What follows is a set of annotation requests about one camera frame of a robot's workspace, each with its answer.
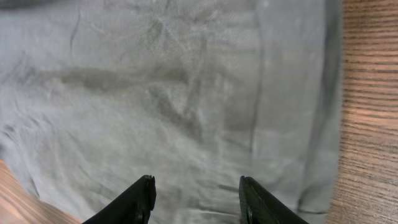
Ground grey shorts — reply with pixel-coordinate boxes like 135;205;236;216
1;0;342;223

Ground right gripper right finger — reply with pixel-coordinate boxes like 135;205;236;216
239;176;308;224

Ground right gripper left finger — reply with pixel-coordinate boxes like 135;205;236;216
83;175;156;224

